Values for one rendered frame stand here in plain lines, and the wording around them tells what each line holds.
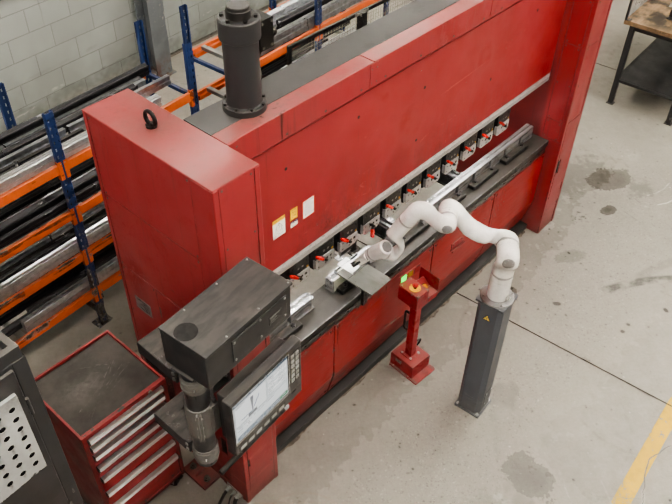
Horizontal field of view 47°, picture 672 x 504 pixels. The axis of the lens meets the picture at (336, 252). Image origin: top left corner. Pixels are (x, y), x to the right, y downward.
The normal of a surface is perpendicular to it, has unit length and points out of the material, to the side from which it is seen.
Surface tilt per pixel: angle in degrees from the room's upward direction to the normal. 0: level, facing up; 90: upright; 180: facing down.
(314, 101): 90
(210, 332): 0
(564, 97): 90
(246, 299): 1
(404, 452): 0
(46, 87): 90
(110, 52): 90
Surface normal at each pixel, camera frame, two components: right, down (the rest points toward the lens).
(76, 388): 0.02, -0.73
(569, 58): -0.66, 0.50
